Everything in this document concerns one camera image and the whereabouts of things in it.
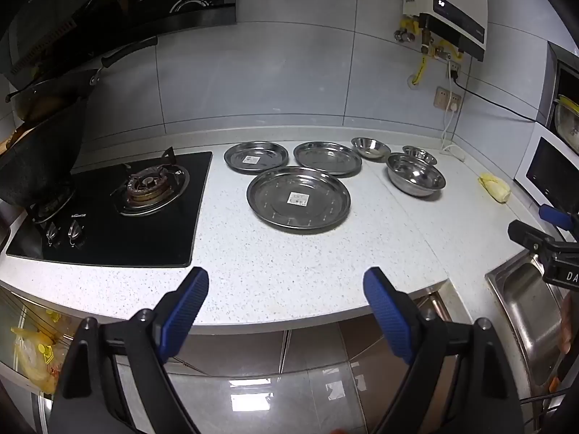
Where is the black power cable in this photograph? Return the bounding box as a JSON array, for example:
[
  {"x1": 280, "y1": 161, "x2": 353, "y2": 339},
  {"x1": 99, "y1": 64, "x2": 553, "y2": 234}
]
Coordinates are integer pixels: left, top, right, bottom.
[{"x1": 450, "y1": 70, "x2": 544, "y2": 124}]

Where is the large steel bowl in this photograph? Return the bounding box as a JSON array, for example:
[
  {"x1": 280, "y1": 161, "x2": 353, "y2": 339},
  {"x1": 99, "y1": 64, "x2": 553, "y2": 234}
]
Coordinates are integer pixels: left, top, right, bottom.
[{"x1": 386, "y1": 153, "x2": 447, "y2": 197}]

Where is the small steel plate with sticker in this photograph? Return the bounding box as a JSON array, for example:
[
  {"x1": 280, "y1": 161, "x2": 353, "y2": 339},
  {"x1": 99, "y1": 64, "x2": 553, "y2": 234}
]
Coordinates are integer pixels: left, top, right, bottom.
[{"x1": 224, "y1": 141, "x2": 289, "y2": 175}]

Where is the person's right hand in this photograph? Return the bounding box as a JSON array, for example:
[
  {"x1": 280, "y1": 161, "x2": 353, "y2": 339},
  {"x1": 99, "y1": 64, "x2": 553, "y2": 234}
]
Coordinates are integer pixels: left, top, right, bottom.
[{"x1": 557, "y1": 295, "x2": 573, "y2": 356}]

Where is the small steel bowl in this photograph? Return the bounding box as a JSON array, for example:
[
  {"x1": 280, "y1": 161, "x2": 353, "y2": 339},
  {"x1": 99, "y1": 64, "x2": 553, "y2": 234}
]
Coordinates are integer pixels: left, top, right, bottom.
[{"x1": 402, "y1": 145, "x2": 438, "y2": 166}]

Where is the yellow plastic bag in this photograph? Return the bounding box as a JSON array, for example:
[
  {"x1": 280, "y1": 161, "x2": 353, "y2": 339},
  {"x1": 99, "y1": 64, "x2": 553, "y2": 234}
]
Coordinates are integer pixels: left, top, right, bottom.
[{"x1": 11, "y1": 325, "x2": 73, "y2": 394}]

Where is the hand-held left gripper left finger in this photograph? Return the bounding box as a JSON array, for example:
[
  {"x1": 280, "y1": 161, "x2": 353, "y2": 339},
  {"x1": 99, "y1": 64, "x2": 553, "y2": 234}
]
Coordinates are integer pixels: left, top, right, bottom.
[{"x1": 49, "y1": 267, "x2": 210, "y2": 434}]

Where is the white microwave oven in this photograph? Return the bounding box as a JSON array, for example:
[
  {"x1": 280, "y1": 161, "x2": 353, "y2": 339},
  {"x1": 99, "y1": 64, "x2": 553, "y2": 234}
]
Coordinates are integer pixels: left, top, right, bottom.
[{"x1": 513, "y1": 124, "x2": 579, "y2": 213}]

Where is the steel sink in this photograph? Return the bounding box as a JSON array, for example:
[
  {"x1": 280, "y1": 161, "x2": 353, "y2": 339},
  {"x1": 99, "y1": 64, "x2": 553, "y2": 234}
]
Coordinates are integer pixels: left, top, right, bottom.
[{"x1": 485, "y1": 253, "x2": 579, "y2": 417}]

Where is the white power cable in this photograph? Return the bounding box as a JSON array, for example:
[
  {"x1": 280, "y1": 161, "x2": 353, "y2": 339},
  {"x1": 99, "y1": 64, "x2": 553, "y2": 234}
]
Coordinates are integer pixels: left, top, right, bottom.
[{"x1": 441, "y1": 104, "x2": 466, "y2": 161}]

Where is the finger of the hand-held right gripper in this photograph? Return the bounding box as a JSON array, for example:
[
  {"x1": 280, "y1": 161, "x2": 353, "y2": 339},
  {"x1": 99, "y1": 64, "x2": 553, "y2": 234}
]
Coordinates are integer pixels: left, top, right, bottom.
[
  {"x1": 507, "y1": 220, "x2": 562, "y2": 254},
  {"x1": 538, "y1": 204, "x2": 579, "y2": 231}
]

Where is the black speckled pot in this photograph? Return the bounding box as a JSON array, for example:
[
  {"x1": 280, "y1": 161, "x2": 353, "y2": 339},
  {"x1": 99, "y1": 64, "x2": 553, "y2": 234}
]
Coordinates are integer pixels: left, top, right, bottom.
[{"x1": 0, "y1": 99, "x2": 89, "y2": 211}]

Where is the yellow gas hose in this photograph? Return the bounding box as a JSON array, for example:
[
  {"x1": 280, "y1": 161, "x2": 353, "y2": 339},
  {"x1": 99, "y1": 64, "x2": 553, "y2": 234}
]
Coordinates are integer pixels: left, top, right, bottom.
[{"x1": 411, "y1": 16, "x2": 463, "y2": 88}]

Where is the large steel plate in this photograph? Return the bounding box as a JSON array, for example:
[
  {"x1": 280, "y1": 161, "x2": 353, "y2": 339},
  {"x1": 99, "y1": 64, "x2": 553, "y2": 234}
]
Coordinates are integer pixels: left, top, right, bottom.
[{"x1": 246, "y1": 166, "x2": 352, "y2": 236}]

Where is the steel plate without sticker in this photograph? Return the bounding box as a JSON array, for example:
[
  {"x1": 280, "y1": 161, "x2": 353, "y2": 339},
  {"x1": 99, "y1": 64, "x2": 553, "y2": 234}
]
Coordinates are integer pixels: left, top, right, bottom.
[{"x1": 293, "y1": 141, "x2": 363, "y2": 177}]

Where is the beige wall socket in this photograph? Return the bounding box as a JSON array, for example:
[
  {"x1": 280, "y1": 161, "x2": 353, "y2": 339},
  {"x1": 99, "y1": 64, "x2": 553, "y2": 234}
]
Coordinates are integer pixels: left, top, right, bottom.
[{"x1": 434, "y1": 86, "x2": 462, "y2": 114}]

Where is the black wok with handle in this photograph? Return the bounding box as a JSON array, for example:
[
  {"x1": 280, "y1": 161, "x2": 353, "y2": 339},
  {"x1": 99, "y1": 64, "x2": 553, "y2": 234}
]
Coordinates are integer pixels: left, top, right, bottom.
[{"x1": 5, "y1": 36, "x2": 159, "y2": 123}]

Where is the black gas stove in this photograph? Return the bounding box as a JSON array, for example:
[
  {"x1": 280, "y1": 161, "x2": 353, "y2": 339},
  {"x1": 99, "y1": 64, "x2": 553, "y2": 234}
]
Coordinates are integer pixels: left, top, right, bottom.
[{"x1": 5, "y1": 147, "x2": 213, "y2": 268}]

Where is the steel wall cabinet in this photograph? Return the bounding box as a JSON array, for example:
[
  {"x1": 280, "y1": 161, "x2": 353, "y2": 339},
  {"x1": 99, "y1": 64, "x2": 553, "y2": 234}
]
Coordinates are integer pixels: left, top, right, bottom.
[{"x1": 538, "y1": 42, "x2": 579, "y2": 154}]

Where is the medium steel bowl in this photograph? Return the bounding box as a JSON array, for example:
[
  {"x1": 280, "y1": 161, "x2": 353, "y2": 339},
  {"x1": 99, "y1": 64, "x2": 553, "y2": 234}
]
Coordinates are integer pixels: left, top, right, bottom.
[{"x1": 351, "y1": 137, "x2": 392, "y2": 162}]

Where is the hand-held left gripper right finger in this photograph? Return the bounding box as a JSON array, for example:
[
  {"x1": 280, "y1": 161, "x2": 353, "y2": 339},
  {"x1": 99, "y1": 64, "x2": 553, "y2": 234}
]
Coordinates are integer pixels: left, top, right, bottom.
[{"x1": 363, "y1": 267, "x2": 525, "y2": 434}]

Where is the yellow cloth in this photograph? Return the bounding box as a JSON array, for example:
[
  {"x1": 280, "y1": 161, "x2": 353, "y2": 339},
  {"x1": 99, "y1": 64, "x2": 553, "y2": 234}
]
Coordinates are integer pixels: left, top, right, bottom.
[{"x1": 478, "y1": 173, "x2": 512, "y2": 203}]

